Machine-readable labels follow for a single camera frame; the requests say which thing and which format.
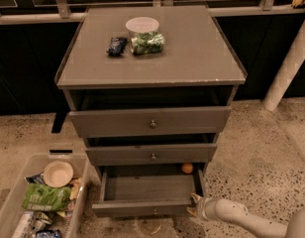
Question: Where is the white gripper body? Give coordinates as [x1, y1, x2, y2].
[196, 197, 217, 221]

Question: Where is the grey bottom drawer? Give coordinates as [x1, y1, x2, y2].
[92, 164, 205, 217]

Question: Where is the grey drawer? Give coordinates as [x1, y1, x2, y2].
[86, 143, 217, 166]
[92, 164, 205, 217]
[69, 106, 232, 138]

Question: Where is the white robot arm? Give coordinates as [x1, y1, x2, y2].
[187, 193, 305, 238]

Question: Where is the grey middle drawer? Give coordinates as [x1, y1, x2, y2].
[86, 143, 217, 166]

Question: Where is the grey top drawer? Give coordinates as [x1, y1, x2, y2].
[69, 106, 232, 138]

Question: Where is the grey drawer cabinet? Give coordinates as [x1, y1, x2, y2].
[54, 5, 249, 183]

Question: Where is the orange ball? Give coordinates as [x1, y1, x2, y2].
[181, 163, 194, 175]

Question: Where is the round metal floor drain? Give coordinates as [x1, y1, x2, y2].
[138, 216, 163, 235]

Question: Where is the white paper bowl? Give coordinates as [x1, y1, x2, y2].
[44, 161, 73, 187]

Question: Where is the clear plastic storage bin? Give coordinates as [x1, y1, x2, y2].
[0, 154, 90, 238]

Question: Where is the green chip bag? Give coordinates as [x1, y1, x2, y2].
[22, 183, 71, 211]

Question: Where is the blue white snack bag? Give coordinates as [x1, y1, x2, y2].
[25, 174, 45, 184]

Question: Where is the white wrapped package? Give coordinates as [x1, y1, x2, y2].
[12, 211, 52, 238]

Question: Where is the clear jar white lid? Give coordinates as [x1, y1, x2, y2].
[126, 17, 165, 56]

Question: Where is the dark blue snack packet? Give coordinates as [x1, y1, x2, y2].
[106, 37, 128, 57]

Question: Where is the white slanted pillar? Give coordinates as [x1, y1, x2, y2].
[262, 20, 305, 111]

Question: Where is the yellow object on ledge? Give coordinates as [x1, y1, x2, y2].
[291, 0, 305, 8]

